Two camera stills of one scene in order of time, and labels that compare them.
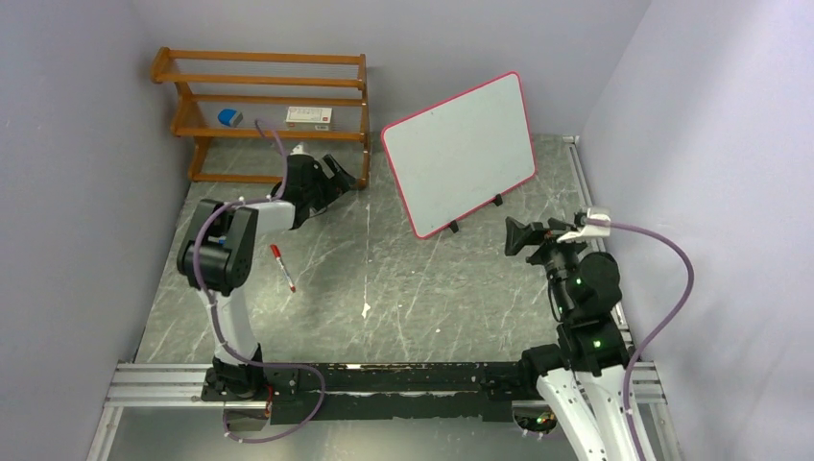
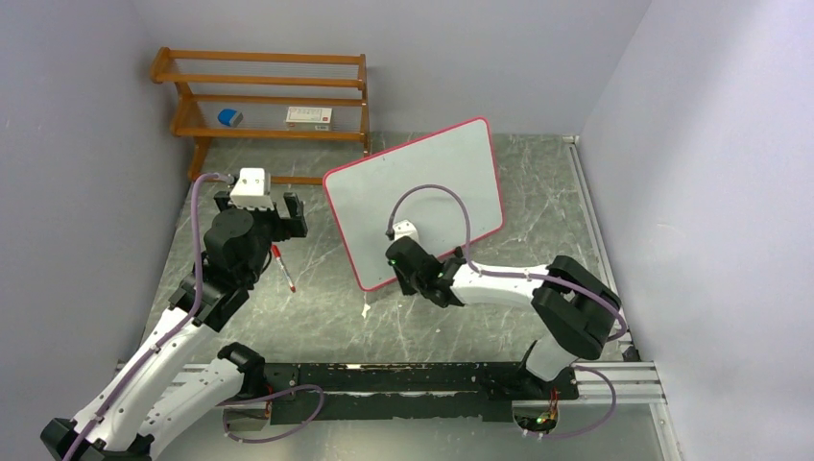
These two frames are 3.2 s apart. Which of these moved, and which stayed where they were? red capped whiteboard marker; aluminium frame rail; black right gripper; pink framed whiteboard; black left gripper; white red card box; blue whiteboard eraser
Moved: black left gripper; pink framed whiteboard; black right gripper
Stayed: aluminium frame rail; red capped whiteboard marker; white red card box; blue whiteboard eraser
